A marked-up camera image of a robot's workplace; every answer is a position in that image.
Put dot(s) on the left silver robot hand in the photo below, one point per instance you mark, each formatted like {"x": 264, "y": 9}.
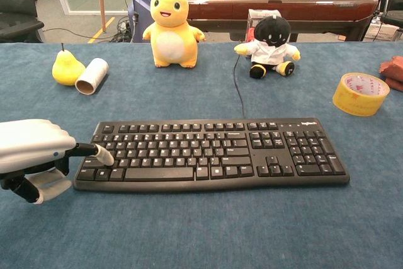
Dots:
{"x": 28, "y": 146}

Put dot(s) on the black Logitech keyboard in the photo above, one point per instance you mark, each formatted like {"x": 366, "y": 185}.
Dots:
{"x": 189, "y": 155}

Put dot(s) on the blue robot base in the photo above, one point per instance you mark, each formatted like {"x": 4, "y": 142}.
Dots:
{"x": 141, "y": 4}

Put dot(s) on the yellow pear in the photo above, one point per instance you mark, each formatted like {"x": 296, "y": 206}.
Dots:
{"x": 66, "y": 69}

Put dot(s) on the white cardboard tube roll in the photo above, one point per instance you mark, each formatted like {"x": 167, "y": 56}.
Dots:
{"x": 93, "y": 75}

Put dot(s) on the black office chair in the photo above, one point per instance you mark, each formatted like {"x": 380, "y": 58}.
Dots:
{"x": 17, "y": 4}

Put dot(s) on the wooden pole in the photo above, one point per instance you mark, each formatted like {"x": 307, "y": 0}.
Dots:
{"x": 101, "y": 1}

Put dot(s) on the yellow dinosaur plush toy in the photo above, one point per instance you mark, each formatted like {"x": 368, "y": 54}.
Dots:
{"x": 171, "y": 29}

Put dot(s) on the blue table cloth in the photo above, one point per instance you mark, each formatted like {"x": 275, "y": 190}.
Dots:
{"x": 201, "y": 225}

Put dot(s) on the red and white box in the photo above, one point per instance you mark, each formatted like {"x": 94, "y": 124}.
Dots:
{"x": 256, "y": 20}

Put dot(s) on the black-headed plush doll white coat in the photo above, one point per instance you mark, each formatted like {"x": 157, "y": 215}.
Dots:
{"x": 270, "y": 48}

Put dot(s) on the brown mahjong table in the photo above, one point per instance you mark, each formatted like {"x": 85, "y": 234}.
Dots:
{"x": 283, "y": 6}

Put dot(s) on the yellow packing tape roll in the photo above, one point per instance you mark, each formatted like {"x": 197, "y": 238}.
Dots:
{"x": 359, "y": 99}

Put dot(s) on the white plastic crate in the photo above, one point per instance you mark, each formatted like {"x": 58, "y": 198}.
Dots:
{"x": 382, "y": 31}

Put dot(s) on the red-brown cloth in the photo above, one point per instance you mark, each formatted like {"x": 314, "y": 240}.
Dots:
{"x": 393, "y": 69}

